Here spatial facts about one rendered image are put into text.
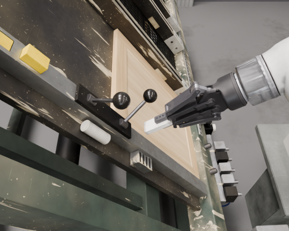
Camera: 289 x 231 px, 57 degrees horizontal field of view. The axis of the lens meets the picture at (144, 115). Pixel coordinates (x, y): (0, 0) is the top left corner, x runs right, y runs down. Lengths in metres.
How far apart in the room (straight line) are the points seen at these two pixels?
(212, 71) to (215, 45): 0.46
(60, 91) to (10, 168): 0.22
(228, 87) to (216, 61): 2.54
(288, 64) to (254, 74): 0.06
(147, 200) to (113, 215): 0.30
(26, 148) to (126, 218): 0.26
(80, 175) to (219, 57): 2.64
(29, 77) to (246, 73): 0.42
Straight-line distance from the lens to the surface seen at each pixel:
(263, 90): 0.54
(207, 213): 1.14
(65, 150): 1.48
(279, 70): 0.54
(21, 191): 0.44
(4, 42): 0.56
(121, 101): 0.54
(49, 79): 0.59
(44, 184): 0.47
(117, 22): 1.05
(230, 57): 3.18
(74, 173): 0.67
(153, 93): 0.69
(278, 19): 4.03
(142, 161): 0.77
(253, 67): 0.55
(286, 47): 0.55
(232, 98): 0.55
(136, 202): 0.84
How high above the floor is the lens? 1.95
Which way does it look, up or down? 52 degrees down
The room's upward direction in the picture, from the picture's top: straight up
